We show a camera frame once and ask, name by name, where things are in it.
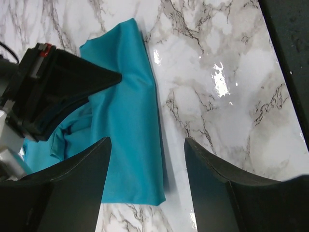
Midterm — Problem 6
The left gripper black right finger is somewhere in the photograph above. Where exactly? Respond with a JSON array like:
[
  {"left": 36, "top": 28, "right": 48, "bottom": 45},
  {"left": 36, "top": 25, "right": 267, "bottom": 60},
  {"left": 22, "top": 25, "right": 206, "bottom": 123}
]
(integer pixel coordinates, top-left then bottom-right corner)
[{"left": 184, "top": 138, "right": 309, "bottom": 232}]

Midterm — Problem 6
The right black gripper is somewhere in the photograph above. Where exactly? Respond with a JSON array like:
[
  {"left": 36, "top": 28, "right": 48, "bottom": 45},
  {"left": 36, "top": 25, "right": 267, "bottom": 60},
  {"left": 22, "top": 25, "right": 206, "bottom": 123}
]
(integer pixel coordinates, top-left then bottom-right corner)
[{"left": 7, "top": 43, "right": 122, "bottom": 142}]

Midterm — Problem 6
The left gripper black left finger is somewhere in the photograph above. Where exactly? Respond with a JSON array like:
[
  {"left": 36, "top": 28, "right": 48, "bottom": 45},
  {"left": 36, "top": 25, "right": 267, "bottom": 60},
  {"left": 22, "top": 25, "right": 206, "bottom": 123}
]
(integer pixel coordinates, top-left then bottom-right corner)
[{"left": 0, "top": 137, "right": 112, "bottom": 232}]

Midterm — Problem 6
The teal t shirt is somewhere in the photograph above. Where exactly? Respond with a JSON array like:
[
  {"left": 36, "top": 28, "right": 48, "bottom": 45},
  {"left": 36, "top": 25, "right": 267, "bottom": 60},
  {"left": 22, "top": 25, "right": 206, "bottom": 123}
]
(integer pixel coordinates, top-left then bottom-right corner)
[{"left": 23, "top": 19, "right": 165, "bottom": 205}]

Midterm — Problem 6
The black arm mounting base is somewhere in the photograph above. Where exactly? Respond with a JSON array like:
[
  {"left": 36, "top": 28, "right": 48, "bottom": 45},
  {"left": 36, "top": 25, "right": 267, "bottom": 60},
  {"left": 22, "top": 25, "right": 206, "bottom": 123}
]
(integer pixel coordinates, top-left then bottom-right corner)
[{"left": 259, "top": 0, "right": 309, "bottom": 143}]

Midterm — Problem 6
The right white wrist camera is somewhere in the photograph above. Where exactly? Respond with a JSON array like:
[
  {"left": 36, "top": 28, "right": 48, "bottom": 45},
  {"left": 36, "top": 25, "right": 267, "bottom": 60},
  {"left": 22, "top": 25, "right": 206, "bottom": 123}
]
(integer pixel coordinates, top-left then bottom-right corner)
[{"left": 0, "top": 111, "right": 32, "bottom": 182}]

